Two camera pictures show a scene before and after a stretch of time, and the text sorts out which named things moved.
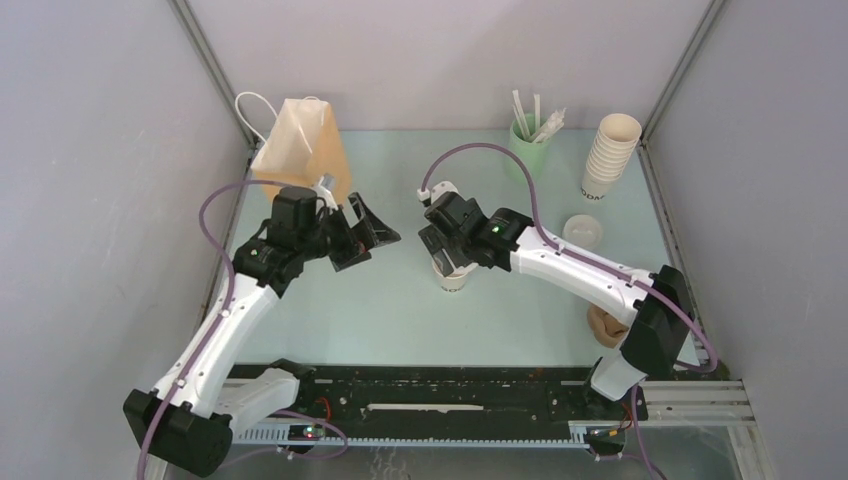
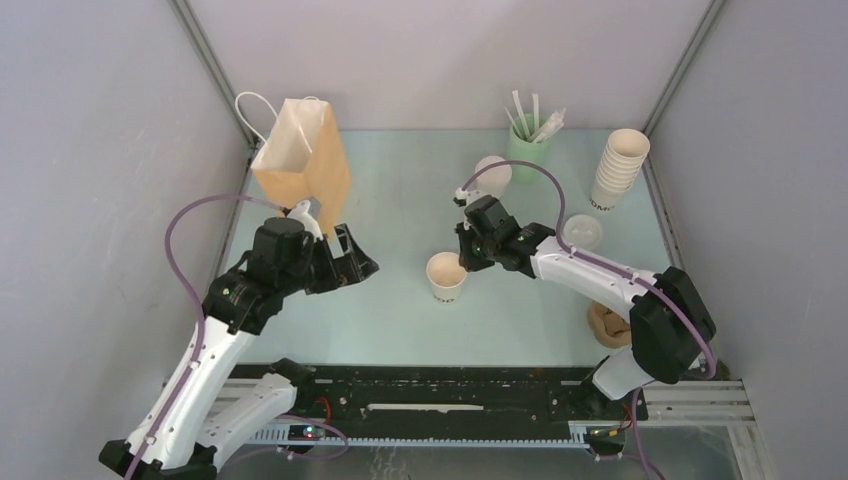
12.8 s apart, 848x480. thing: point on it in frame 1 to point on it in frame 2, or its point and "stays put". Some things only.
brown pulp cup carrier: [606, 330] stays put
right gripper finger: [436, 250] to [467, 256]
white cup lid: [582, 231] stays put
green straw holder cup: [534, 154] stays put
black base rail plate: [374, 393] stays put
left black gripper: [368, 233] to [354, 266]
